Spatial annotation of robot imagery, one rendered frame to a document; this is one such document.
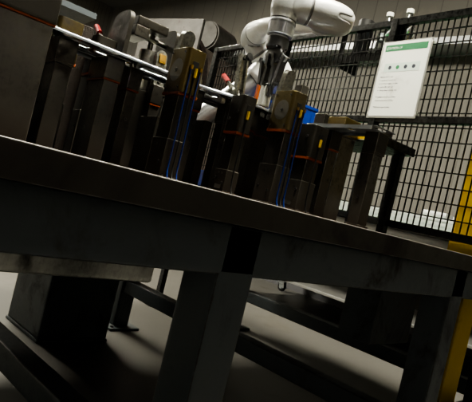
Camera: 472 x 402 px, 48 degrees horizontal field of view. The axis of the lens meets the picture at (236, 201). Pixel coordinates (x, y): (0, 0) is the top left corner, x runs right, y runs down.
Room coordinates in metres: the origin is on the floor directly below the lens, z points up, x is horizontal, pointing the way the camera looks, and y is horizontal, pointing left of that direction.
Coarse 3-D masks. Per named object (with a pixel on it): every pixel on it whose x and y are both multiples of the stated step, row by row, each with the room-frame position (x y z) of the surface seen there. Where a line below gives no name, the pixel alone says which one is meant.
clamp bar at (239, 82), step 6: (240, 54) 1.87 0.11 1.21; (246, 54) 1.85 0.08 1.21; (252, 54) 1.86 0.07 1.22; (240, 60) 1.86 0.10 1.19; (246, 60) 1.88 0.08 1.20; (240, 66) 1.86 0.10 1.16; (246, 66) 1.88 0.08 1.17; (240, 72) 1.86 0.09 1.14; (246, 72) 1.88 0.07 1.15; (240, 78) 1.87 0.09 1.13; (234, 84) 1.86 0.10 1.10; (240, 84) 1.87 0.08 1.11; (240, 90) 1.87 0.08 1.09
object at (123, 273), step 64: (0, 192) 0.54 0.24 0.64; (64, 192) 0.59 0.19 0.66; (0, 256) 0.81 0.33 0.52; (64, 256) 0.60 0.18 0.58; (128, 256) 0.66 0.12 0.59; (192, 256) 0.73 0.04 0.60; (256, 256) 0.83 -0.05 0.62; (320, 256) 0.94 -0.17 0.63; (384, 256) 1.10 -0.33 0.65; (192, 320) 0.80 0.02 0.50; (320, 320) 2.57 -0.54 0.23; (384, 320) 1.67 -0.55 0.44; (448, 320) 1.39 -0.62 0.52; (64, 384) 1.11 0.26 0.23; (192, 384) 0.78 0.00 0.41; (320, 384) 1.61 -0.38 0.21
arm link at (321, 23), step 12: (324, 0) 1.74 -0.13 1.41; (312, 12) 1.73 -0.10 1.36; (324, 12) 1.73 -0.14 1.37; (336, 12) 1.74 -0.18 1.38; (348, 12) 1.75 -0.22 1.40; (252, 24) 2.15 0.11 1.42; (264, 24) 2.05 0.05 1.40; (312, 24) 1.76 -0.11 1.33; (324, 24) 1.75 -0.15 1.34; (336, 24) 1.75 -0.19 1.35; (348, 24) 1.76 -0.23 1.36; (252, 36) 2.17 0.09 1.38; (264, 36) 2.13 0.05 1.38; (336, 36) 1.81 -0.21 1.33
